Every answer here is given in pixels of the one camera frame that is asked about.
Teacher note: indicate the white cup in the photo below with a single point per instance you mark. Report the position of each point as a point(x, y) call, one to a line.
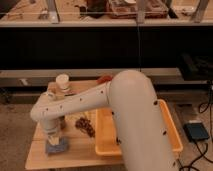
point(62, 81)

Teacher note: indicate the yellow plastic tray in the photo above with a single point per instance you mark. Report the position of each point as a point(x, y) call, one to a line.
point(105, 133)

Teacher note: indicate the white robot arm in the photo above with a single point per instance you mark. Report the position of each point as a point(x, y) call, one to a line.
point(140, 127)

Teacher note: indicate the black foot pedal box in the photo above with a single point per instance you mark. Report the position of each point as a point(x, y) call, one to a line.
point(195, 132)

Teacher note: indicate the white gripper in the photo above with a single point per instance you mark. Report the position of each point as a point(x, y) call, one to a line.
point(53, 136)

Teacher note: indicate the pile of brown crumbs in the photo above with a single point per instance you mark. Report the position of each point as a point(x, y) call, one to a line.
point(84, 125)

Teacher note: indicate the cluttered background shelf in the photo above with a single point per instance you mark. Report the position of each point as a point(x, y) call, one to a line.
point(105, 13)

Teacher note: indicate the red object behind arm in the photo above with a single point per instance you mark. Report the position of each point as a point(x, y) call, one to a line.
point(104, 79)

